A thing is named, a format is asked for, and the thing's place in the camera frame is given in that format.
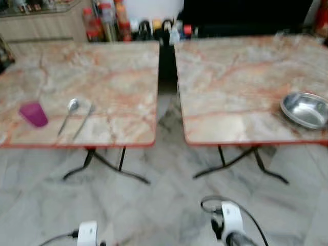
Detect large steel bowl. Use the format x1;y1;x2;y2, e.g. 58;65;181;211
280;92;328;130

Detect marble top folding table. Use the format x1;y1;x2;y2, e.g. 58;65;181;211
174;35;328;185
0;41;160;185

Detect steel spoon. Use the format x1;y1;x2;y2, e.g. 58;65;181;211
56;98;80;137

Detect dark glass bottle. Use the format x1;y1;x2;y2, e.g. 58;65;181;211
134;20;150;42
158;19;173;43

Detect purple plastic cup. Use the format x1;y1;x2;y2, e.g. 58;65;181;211
19;101;49;128

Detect orange sauce bottle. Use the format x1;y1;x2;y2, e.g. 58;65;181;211
115;0;132;42

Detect grey bottle with red cap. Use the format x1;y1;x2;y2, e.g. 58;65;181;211
100;2;116;42

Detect red plastic container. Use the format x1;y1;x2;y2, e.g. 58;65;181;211
315;0;328;39

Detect red sauce bottle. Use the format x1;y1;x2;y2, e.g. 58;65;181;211
83;7;98;42

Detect light wooden cabinet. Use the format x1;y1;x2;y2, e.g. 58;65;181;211
0;0;89;57

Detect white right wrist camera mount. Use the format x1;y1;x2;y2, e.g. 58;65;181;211
220;201;244;241

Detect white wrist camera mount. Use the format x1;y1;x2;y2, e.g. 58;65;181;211
77;221;98;246
220;201;244;241

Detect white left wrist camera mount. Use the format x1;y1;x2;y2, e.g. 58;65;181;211
77;221;98;246

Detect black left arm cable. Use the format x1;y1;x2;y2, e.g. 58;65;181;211
38;231;79;246

